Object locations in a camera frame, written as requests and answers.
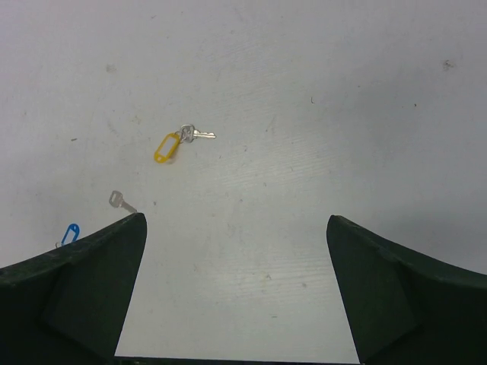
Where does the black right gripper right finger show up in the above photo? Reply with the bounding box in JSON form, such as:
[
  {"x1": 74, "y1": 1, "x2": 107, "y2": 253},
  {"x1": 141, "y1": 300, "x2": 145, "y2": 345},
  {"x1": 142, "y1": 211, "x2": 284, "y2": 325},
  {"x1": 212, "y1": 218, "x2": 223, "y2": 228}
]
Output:
[{"x1": 326, "y1": 215, "x2": 486, "y2": 364}]

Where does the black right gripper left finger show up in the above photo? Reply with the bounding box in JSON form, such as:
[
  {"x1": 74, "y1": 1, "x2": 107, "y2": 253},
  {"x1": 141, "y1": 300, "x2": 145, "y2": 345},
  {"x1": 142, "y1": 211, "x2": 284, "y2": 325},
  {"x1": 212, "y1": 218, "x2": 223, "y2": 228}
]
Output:
[{"x1": 1, "y1": 213, "x2": 147, "y2": 364}]

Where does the yellow key tag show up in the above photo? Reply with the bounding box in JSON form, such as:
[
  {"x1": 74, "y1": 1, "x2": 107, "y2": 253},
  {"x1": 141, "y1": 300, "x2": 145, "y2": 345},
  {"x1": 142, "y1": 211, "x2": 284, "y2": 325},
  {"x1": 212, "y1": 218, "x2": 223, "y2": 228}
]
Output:
[{"x1": 154, "y1": 132, "x2": 180, "y2": 163}]

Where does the blue key tag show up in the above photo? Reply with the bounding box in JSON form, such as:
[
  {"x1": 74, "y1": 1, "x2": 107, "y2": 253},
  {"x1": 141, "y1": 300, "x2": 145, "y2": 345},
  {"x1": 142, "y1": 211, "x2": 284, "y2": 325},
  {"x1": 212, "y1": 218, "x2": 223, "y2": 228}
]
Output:
[{"x1": 61, "y1": 223, "x2": 81, "y2": 246}]

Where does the loose silver key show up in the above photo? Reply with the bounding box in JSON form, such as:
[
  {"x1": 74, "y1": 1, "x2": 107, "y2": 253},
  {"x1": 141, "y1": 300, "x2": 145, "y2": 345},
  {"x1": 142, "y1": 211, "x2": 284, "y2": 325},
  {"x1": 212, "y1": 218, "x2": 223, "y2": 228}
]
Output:
[{"x1": 109, "y1": 190, "x2": 137, "y2": 214}]

